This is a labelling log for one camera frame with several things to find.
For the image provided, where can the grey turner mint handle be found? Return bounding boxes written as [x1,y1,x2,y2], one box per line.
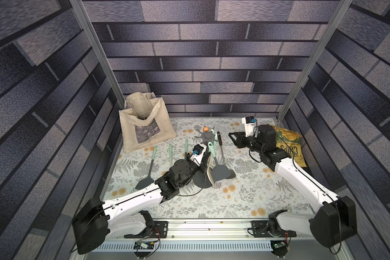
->
[208,142,231,184]

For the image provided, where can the cream ladle mint handle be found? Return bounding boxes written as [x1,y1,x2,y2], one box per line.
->
[184,139,189,160]

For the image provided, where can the grey utensil rack stand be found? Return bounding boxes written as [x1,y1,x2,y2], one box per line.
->
[190,126,216,189]

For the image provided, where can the grey spatula mint handle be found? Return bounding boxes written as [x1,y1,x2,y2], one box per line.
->
[135,145,158,191]

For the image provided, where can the grey spatula dark wood handle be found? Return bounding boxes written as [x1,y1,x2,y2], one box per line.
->
[217,131,236,179]

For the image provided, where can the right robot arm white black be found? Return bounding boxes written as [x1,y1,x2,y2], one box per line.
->
[229,125,358,248]

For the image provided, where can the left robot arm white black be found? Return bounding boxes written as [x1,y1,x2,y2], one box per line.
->
[71,153,210,255]

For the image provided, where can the yellow green chips bag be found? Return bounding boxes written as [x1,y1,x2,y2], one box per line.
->
[273,126,308,168]

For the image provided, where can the beige canvas tote bag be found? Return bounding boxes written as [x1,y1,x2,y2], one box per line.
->
[119,92,177,153]

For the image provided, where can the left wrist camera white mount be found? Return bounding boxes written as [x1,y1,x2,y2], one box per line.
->
[190,144,207,166]

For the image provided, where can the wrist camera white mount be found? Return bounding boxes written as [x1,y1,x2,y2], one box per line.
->
[242,116,257,137]
[190,144,207,166]

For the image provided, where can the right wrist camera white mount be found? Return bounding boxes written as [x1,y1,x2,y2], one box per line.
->
[242,116,257,137]

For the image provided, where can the aluminium mounting rail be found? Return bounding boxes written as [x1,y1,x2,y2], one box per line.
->
[99,218,316,242]

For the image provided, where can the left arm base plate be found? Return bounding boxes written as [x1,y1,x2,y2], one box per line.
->
[123,221,169,239]

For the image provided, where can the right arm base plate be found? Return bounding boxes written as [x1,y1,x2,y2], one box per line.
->
[247,220,297,238]

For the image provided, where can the left circuit board with wires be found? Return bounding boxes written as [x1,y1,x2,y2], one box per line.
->
[133,239,161,260]

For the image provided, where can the circuit board with wires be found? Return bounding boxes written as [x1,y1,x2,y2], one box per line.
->
[270,240,289,258]
[133,239,161,260]

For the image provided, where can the right circuit board with wires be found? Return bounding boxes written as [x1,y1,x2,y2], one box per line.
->
[270,240,289,258]

